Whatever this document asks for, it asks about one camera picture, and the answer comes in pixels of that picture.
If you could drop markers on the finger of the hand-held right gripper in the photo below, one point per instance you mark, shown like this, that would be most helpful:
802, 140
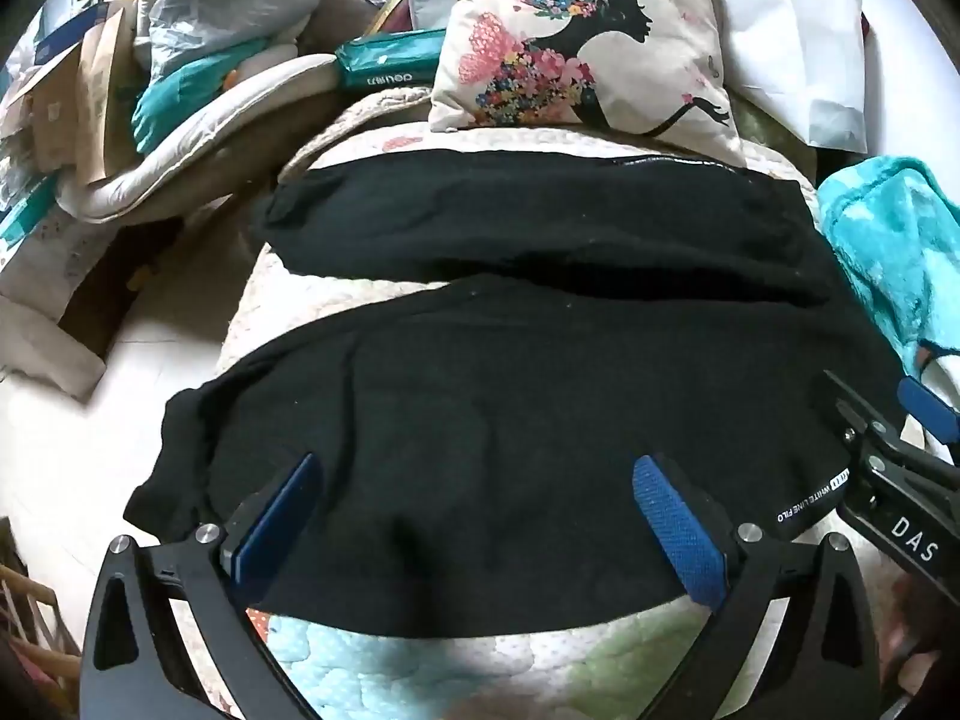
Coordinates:
851, 405
926, 401

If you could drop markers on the cardboard box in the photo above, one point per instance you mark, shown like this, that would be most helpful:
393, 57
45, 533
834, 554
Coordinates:
37, 105

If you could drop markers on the heart pattern quilt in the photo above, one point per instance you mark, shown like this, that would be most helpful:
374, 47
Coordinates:
450, 667

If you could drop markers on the wooden furniture frame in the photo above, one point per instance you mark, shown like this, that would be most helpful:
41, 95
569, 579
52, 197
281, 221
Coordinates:
30, 615

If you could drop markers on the white and teal box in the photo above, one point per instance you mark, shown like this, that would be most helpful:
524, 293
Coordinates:
22, 217

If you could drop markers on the white pillow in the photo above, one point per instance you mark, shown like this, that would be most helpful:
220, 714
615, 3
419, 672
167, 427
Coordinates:
795, 37

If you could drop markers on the teal and white fleece blanket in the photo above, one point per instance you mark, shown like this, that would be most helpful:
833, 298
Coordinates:
892, 255

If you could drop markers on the teal plastic package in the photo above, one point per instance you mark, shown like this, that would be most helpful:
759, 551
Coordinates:
161, 105

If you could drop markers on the black pants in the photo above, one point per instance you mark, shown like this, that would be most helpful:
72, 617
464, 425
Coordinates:
487, 427

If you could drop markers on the brown paper bag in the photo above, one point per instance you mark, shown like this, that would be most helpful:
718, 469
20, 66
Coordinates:
105, 90

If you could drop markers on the floral silhouette printed cushion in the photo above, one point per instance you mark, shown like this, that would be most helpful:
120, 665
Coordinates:
637, 90

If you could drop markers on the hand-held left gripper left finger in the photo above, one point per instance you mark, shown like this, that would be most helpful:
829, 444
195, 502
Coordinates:
276, 521

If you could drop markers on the beige padded mat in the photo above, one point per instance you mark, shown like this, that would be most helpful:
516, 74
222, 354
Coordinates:
187, 157

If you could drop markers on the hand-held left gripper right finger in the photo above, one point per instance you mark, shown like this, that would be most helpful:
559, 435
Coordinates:
675, 532

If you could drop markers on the teal wet wipes packet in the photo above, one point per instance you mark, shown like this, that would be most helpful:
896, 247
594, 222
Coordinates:
382, 60

